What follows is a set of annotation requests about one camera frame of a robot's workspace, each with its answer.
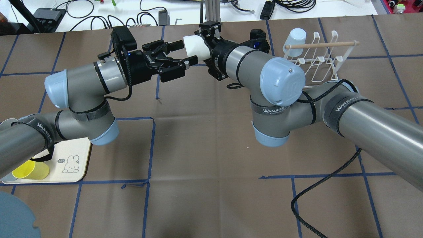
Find cream plastic tray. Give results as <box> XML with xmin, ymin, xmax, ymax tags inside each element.
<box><xmin>1</xmin><ymin>138</ymin><xmax>91</xmax><ymax>185</ymax></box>

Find aluminium frame post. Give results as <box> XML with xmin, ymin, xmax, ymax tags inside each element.
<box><xmin>205</xmin><ymin>0</ymin><xmax>222</xmax><ymax>23</ymax></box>

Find black power adapter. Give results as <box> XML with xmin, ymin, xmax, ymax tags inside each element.
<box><xmin>260</xmin><ymin>0</ymin><xmax>275</xmax><ymax>20</ymax></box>

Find grey cup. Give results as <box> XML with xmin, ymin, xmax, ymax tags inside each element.
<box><xmin>0</xmin><ymin>118</ymin><xmax>17</xmax><ymax>134</ymax></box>

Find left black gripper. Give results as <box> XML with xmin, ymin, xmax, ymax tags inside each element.
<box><xmin>126</xmin><ymin>40</ymin><xmax>198</xmax><ymax>87</ymax></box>

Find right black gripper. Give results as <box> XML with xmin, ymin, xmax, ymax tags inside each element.
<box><xmin>194</xmin><ymin>21</ymin><xmax>238</xmax><ymax>81</ymax></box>

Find white wire cup rack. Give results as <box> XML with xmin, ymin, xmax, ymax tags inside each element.
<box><xmin>284</xmin><ymin>30</ymin><xmax>360</xmax><ymax>88</ymax></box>

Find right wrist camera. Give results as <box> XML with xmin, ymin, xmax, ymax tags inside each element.
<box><xmin>244</xmin><ymin>29</ymin><xmax>270</xmax><ymax>53</ymax></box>

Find light blue cup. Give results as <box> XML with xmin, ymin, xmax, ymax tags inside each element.
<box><xmin>283</xmin><ymin>28</ymin><xmax>307</xmax><ymax>57</ymax></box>

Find pale green cup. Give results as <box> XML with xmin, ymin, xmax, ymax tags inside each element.
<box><xmin>183</xmin><ymin>35</ymin><xmax>211</xmax><ymax>61</ymax></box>

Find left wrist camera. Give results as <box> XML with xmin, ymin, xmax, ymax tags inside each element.
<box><xmin>111</xmin><ymin>26</ymin><xmax>137</xmax><ymax>61</ymax></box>

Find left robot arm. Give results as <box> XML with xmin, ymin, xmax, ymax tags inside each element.
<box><xmin>0</xmin><ymin>39</ymin><xmax>198</xmax><ymax>178</ymax></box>

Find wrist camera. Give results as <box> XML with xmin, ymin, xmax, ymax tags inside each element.
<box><xmin>244</xmin><ymin>29</ymin><xmax>270</xmax><ymax>53</ymax></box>
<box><xmin>111</xmin><ymin>26</ymin><xmax>137</xmax><ymax>61</ymax></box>

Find yellow cup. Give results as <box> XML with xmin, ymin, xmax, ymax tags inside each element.
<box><xmin>12</xmin><ymin>160</ymin><xmax>50</xmax><ymax>180</ymax></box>

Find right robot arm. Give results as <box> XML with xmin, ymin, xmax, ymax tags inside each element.
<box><xmin>195</xmin><ymin>21</ymin><xmax>423</xmax><ymax>190</ymax></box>

